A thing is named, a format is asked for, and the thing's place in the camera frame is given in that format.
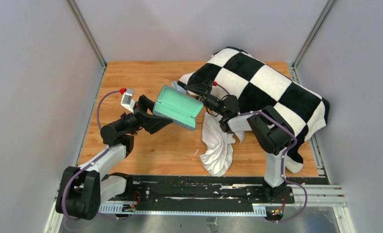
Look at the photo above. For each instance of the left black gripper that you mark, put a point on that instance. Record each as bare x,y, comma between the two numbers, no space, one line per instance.
151,123

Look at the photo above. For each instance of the light blue cleaning cloth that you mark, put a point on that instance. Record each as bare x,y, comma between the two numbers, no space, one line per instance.
183,87

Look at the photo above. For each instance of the grey glasses case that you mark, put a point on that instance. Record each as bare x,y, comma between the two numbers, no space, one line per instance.
182,109

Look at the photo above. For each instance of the left aluminium frame post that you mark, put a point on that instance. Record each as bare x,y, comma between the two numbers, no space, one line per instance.
86,31

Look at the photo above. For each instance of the white crumpled cloth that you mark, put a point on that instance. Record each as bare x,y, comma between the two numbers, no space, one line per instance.
219,154

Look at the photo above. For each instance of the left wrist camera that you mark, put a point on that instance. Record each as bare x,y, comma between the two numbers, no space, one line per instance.
127,100

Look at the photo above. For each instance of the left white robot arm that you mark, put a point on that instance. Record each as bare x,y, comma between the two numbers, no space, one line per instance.
83,189

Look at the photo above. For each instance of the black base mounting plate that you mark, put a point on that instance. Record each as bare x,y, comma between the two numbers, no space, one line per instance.
203,194

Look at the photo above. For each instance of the aluminium frame post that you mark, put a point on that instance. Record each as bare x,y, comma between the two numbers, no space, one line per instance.
86,31
314,31

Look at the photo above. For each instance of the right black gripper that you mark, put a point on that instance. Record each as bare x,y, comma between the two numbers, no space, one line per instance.
204,89

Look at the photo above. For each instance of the black white checkered pillow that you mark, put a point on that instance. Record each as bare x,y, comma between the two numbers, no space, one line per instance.
256,86

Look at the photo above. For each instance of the right aluminium frame post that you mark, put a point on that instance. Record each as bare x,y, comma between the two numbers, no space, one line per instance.
314,31

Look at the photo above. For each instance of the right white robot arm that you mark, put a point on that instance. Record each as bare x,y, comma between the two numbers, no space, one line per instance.
273,133

